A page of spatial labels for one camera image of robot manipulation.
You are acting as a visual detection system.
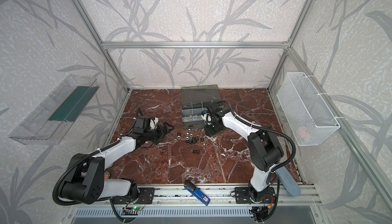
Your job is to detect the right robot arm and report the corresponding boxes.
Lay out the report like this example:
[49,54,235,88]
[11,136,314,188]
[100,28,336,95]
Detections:
[202,101,301,203]

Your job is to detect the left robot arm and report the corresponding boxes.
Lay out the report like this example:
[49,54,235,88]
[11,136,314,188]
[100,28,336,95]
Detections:
[52,116,174,206]

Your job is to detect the black screw cluster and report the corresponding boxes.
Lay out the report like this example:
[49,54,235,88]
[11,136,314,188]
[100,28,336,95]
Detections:
[185,136,199,145]

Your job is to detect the grey compartment organizer box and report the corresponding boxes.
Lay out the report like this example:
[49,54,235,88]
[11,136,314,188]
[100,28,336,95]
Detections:
[181,84,222,130]

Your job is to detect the blue black utility knife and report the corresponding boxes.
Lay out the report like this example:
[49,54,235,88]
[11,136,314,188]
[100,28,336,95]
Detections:
[184,180,210,206]

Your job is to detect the pink object in basket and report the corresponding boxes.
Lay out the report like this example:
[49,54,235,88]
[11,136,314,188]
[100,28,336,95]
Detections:
[297,126,310,140]

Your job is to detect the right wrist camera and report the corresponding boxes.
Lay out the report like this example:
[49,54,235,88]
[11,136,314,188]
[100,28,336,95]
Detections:
[201,109,212,124]

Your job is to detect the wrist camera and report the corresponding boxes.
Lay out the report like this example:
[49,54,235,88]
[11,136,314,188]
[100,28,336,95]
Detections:
[201,109,212,124]
[150,117,159,130]

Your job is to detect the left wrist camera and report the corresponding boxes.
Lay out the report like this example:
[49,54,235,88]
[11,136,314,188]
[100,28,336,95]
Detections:
[150,117,159,130]

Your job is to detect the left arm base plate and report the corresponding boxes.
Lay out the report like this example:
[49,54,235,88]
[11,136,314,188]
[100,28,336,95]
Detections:
[113,187,155,205]

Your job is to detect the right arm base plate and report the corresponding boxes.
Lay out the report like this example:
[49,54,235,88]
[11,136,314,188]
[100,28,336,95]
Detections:
[234,186,276,205]

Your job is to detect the white wire mesh basket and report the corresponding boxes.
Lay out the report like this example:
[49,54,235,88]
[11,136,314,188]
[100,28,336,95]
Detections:
[277,72,341,146]

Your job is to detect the clear acrylic wall shelf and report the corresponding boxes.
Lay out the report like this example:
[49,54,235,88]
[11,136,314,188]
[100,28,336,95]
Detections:
[9,75,100,145]

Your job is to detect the aluminium front rail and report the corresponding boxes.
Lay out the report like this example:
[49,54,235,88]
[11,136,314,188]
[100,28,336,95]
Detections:
[62,183,322,208]

